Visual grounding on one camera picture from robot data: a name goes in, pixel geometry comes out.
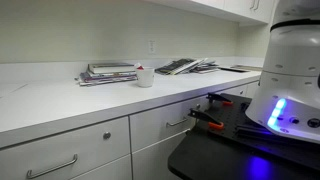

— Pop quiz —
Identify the white cup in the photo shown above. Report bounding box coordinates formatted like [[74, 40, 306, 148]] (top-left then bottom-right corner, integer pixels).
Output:
[[135, 66, 156, 89]]

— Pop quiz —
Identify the dark magazine with yellow print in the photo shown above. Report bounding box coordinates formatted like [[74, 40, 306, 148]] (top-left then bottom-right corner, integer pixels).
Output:
[[154, 58, 200, 76]]

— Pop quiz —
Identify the white drawer front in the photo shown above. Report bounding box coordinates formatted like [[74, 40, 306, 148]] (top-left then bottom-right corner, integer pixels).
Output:
[[0, 116, 131, 180], [129, 95, 212, 153]]

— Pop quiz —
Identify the pile of spread magazines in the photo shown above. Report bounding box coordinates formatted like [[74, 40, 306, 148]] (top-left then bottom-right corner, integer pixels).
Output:
[[189, 59, 221, 75]]

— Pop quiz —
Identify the black clamp orange tip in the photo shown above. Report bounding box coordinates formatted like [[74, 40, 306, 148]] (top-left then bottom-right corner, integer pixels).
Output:
[[187, 107, 225, 131], [205, 92, 235, 107]]

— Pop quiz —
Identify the dark hardcover book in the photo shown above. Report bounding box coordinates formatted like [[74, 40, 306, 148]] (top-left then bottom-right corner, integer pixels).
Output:
[[87, 62, 136, 75]]

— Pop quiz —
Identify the stack of magazines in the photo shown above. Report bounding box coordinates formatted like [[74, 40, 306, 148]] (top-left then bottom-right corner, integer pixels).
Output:
[[79, 70, 138, 83]]

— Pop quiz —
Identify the stack of books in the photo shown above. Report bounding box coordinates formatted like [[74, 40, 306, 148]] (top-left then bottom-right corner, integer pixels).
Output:
[[74, 76, 138, 87]]

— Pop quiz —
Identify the black flat tray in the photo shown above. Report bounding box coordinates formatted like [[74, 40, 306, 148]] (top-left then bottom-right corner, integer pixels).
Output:
[[218, 66, 250, 74]]

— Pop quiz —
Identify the black robot cart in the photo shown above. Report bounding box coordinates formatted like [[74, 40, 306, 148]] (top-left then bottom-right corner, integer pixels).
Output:
[[167, 92, 320, 180]]

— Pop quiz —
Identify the brown cardboard sheet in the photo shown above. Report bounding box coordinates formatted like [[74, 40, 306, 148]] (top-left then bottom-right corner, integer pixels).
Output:
[[233, 64, 264, 72]]

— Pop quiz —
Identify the white upper cabinet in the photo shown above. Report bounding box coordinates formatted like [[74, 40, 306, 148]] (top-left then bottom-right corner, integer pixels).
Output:
[[145, 0, 278, 25]]

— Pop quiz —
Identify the silver drawer handle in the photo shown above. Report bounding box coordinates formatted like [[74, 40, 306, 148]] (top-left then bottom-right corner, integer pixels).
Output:
[[165, 116, 189, 128], [26, 153, 79, 180]]

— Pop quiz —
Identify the white wall outlet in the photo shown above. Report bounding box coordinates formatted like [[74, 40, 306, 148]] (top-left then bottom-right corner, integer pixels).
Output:
[[147, 40, 157, 55]]

